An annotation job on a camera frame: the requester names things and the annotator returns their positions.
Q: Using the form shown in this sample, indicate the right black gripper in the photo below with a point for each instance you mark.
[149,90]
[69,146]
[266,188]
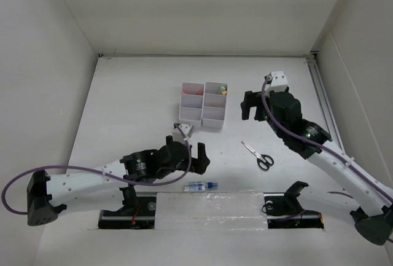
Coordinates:
[252,99]

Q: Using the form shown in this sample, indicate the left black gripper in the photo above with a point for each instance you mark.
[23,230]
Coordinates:
[198,164]

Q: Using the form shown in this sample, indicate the blue capped glue bottle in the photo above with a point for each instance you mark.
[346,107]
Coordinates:
[200,186]

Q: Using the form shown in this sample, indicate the red highlighter pen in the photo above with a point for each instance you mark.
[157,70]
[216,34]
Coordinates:
[192,90]

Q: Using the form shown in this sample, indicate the black handled scissors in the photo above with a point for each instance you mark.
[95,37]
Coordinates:
[264,162]

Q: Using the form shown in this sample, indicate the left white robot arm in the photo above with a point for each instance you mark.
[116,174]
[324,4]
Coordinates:
[111,187]

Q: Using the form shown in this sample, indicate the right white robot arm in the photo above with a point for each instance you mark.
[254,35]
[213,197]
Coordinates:
[369,205]

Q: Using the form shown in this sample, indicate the right white compartment organizer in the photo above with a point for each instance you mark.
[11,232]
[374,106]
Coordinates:
[214,106]

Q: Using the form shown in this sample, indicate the white compartment organizer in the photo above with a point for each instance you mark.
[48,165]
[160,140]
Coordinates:
[214,106]
[191,116]

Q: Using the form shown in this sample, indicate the left white compartment organizer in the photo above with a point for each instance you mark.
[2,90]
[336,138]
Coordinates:
[191,116]

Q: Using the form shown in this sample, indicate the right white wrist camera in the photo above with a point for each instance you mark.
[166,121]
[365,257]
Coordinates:
[276,82]

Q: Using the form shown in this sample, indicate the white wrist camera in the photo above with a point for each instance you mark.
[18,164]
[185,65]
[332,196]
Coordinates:
[276,82]
[182,132]

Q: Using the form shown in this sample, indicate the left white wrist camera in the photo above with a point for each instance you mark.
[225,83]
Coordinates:
[182,132]

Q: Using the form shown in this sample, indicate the aluminium rail right side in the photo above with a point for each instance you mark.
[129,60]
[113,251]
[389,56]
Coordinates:
[322,96]

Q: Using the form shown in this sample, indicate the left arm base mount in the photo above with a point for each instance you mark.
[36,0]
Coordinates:
[136,213]

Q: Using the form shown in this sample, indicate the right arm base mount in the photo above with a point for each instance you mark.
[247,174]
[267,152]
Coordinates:
[283,210]

